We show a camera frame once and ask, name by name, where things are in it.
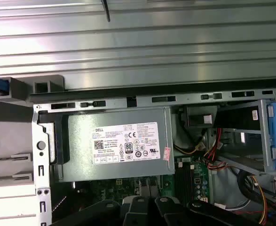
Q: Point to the grey metal drive cage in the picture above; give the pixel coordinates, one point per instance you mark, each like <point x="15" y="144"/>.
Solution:
<point x="262" y="122"/>

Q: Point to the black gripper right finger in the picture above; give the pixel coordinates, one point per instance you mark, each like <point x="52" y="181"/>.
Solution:
<point x="168" y="214"/>

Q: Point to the green motherboard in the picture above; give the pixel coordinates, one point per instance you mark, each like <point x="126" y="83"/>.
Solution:
<point x="202" y="164"/>

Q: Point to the grey power supply unit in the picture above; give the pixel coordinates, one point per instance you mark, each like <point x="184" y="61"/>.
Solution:
<point x="81" y="141"/>

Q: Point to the black open PC case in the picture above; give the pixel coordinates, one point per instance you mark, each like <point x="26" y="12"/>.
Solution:
<point x="43" y="164"/>

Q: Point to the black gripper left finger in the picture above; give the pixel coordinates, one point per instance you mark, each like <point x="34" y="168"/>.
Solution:
<point x="140" y="212"/>

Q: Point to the black RAM slot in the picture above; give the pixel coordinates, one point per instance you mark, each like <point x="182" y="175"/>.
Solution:
<point x="190" y="179"/>
<point x="177" y="179"/>
<point x="186" y="179"/>
<point x="181" y="179"/>

